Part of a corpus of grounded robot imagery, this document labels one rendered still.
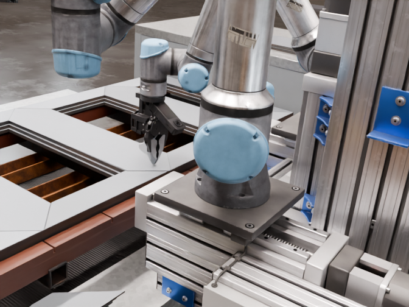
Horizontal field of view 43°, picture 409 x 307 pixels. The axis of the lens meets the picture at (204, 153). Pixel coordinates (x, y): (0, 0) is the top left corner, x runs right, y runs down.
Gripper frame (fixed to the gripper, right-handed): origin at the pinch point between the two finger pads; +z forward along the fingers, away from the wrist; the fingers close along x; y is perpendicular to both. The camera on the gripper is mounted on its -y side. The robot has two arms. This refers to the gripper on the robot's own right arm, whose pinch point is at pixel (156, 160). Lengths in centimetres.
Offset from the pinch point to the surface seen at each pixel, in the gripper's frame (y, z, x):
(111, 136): 25.3, 1.6, -6.0
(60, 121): 47.4, 1.6, -3.0
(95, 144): 23.8, 1.6, 2.1
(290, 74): 0, -12, -81
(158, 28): 73, -18, -83
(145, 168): 0.6, 1.6, 3.8
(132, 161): 6.8, 1.6, 2.7
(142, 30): 82, -16, -81
